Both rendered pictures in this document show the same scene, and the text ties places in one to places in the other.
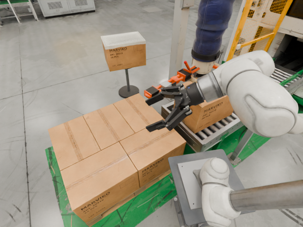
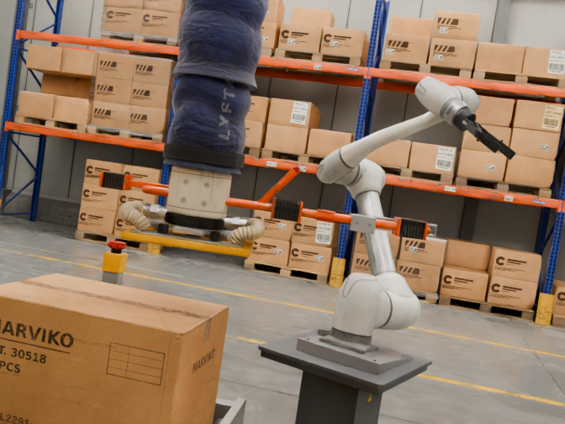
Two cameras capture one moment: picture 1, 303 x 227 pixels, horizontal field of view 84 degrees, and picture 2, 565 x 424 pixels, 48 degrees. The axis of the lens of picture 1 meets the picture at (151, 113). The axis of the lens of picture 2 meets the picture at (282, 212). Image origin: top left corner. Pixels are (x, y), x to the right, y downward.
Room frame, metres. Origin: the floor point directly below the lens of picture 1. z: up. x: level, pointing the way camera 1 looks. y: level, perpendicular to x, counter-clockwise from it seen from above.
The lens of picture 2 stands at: (2.53, 0.94, 1.36)
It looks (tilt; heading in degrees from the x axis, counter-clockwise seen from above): 3 degrees down; 222
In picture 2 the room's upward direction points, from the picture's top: 8 degrees clockwise
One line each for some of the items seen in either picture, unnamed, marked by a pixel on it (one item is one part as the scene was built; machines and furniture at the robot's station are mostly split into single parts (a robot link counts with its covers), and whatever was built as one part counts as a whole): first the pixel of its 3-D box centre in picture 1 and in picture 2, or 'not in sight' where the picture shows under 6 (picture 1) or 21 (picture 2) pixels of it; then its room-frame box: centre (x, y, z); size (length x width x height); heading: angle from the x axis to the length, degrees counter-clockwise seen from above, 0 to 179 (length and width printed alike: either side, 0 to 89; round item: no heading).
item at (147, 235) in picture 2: not in sight; (188, 236); (1.43, -0.38, 1.17); 0.34 x 0.10 x 0.05; 133
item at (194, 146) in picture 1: (179, 130); not in sight; (1.27, -0.33, 0.48); 0.70 x 0.03 x 0.15; 34
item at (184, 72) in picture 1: (184, 74); (286, 209); (1.19, -0.26, 1.28); 0.10 x 0.08 x 0.06; 43
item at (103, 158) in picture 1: (117, 145); not in sight; (1.15, 0.40, 0.34); 1.20 x 1.00 x 0.40; 124
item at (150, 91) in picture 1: (151, 92); (409, 228); (0.96, 0.00, 1.28); 0.08 x 0.07 x 0.05; 133
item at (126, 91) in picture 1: (127, 78); not in sight; (2.62, 0.44, 0.31); 0.40 x 0.40 x 0.62
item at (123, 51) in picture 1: (124, 51); not in sight; (2.62, 0.44, 0.82); 0.60 x 0.40 x 0.40; 110
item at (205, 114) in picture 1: (205, 101); (102, 366); (1.48, -0.62, 0.75); 0.60 x 0.40 x 0.40; 121
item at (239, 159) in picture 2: (205, 52); (204, 156); (1.36, -0.45, 1.39); 0.23 x 0.23 x 0.04
